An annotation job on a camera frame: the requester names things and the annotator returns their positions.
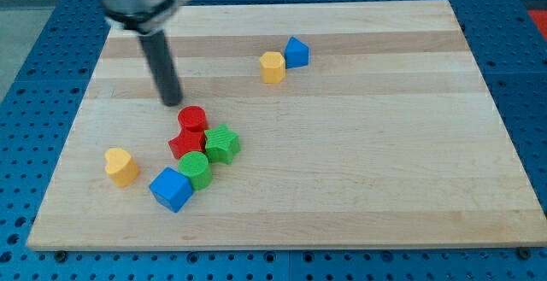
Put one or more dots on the red cylinder block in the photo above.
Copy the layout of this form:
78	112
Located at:
193	118

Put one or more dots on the blue triangle block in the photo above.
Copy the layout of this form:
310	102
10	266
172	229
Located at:
296	53

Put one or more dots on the green star block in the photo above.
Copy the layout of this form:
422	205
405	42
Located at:
222	144

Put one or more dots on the yellow hexagon block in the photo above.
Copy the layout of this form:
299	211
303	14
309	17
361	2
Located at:
272	67

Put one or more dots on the wooden board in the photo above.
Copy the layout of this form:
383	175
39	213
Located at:
388	139

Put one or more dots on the red star block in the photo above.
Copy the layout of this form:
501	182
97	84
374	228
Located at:
187	141

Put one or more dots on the green cylinder block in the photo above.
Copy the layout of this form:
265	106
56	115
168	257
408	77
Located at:
195	166

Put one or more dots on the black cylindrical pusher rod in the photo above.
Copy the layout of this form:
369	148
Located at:
158	55

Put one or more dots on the blue cube block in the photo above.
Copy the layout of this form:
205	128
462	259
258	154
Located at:
171	189

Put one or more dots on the yellow heart block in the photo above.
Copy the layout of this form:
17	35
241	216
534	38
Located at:
121	167

